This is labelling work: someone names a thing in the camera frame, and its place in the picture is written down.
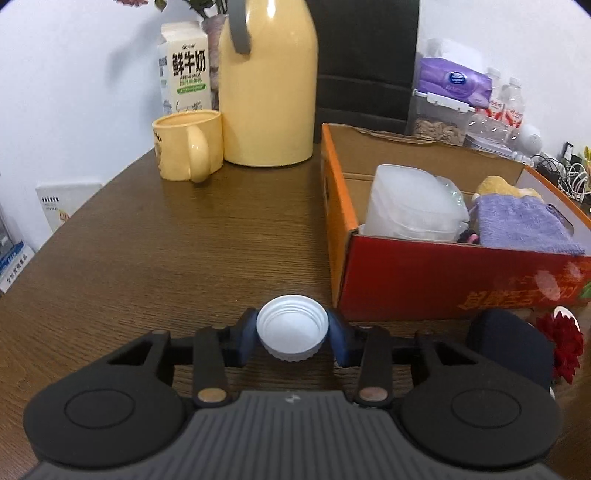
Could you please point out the water bottle pack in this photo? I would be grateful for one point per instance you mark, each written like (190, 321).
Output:
(498, 125)

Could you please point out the clear food container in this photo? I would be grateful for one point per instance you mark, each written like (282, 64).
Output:
(439, 118)

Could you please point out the purple knitted cloth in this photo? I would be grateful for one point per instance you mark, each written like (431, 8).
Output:
(522, 224)

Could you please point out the red fabric flower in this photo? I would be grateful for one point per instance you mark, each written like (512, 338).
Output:
(562, 329)

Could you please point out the purple tissue pack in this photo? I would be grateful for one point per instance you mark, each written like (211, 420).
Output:
(454, 70)

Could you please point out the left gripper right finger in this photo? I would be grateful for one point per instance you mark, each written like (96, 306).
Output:
(375, 352)

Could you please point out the iridescent bag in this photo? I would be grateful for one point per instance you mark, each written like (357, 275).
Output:
(458, 198)

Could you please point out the white round toy robot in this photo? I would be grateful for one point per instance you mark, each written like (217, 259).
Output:
(525, 142)

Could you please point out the red cardboard box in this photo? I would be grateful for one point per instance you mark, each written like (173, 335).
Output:
(427, 272)

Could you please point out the white bottle cap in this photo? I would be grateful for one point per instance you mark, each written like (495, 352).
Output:
(292, 328)

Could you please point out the clear plastic jar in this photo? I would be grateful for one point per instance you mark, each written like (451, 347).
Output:
(410, 204)

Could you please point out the yellow thermos jug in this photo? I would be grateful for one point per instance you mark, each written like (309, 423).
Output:
(267, 82)

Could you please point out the white milk carton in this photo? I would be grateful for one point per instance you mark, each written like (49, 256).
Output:
(183, 66)

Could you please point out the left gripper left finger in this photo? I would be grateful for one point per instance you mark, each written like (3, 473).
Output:
(210, 351)

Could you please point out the yellow white plush toy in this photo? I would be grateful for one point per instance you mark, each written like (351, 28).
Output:
(497, 185)

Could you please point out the navy blue pouch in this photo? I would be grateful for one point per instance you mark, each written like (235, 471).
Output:
(501, 336)

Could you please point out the black paper bag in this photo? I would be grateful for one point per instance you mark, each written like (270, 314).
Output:
(366, 62)

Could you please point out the white booklet on floor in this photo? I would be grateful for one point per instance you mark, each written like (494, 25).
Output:
(60, 201)

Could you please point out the yellow mug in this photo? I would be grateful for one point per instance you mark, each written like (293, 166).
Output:
(188, 145)

